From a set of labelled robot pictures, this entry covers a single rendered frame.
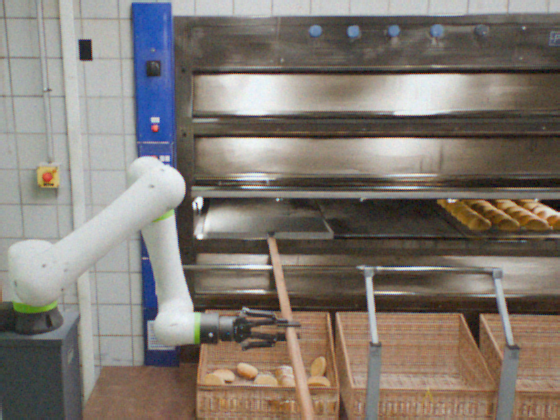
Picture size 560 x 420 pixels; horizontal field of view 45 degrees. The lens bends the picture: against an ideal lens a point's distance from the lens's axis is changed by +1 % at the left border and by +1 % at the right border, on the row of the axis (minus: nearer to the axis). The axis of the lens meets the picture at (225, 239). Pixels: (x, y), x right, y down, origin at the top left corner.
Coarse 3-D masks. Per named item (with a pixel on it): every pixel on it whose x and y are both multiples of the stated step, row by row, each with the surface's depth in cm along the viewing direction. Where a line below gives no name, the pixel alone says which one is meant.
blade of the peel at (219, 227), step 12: (216, 216) 330; (216, 228) 309; (228, 228) 309; (240, 228) 309; (252, 228) 309; (264, 228) 309; (276, 228) 309; (288, 228) 309; (300, 228) 309; (312, 228) 309; (324, 228) 309
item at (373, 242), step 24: (216, 240) 296; (240, 240) 295; (264, 240) 295; (288, 240) 295; (312, 240) 294; (336, 240) 294; (360, 240) 294; (384, 240) 293; (408, 240) 293; (432, 240) 293; (456, 240) 293; (480, 240) 292; (504, 240) 292; (528, 240) 292; (552, 240) 292
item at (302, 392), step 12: (276, 252) 266; (276, 264) 252; (276, 276) 241; (288, 300) 219; (288, 312) 208; (288, 336) 192; (300, 360) 178; (300, 372) 171; (300, 384) 165; (300, 396) 161; (300, 408) 157
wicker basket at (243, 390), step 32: (320, 320) 299; (224, 352) 301; (256, 352) 301; (288, 352) 300; (320, 352) 299; (224, 384) 260; (224, 416) 264; (256, 416) 263; (288, 416) 262; (320, 416) 262
